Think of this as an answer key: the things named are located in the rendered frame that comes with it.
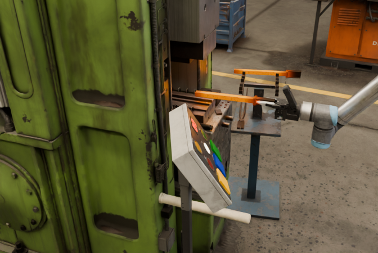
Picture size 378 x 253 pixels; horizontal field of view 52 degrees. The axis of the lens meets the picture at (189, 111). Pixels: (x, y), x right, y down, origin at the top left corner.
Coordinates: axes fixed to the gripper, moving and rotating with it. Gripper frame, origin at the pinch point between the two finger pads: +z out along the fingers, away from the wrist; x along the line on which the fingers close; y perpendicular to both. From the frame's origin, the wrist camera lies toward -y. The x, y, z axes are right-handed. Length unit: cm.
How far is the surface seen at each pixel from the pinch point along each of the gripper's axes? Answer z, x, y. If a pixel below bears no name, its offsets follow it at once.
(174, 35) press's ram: 37, -18, -34
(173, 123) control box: 23, -55, -11
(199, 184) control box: 6, -72, 0
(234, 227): 11, 18, 105
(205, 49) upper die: 25.2, -9.5, -25.8
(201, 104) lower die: 28.8, -3.2, 6.2
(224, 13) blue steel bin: 117, 355, 49
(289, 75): -7, 65, 11
